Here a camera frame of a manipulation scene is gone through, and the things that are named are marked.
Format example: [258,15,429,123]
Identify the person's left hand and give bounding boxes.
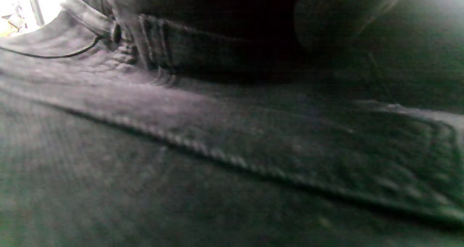
[293,0,403,55]

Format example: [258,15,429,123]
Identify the black trousers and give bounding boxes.
[0,0,464,247]

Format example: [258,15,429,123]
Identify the thin black glove cable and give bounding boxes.
[0,35,105,60]

